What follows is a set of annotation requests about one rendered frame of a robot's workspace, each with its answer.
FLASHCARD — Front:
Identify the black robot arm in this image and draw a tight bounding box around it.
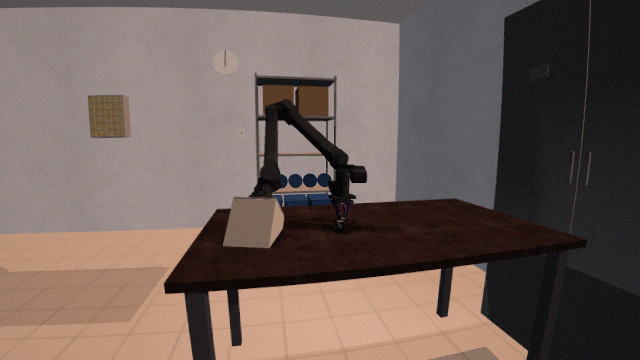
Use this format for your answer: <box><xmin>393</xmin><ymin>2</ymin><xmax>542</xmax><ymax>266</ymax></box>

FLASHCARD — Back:
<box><xmin>249</xmin><ymin>99</ymin><xmax>367</xmax><ymax>198</ymax></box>

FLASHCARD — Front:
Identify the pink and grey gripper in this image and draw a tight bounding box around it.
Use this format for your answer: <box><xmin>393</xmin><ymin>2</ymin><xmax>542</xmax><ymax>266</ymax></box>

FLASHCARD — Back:
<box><xmin>329</xmin><ymin>183</ymin><xmax>356</xmax><ymax>219</ymax></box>

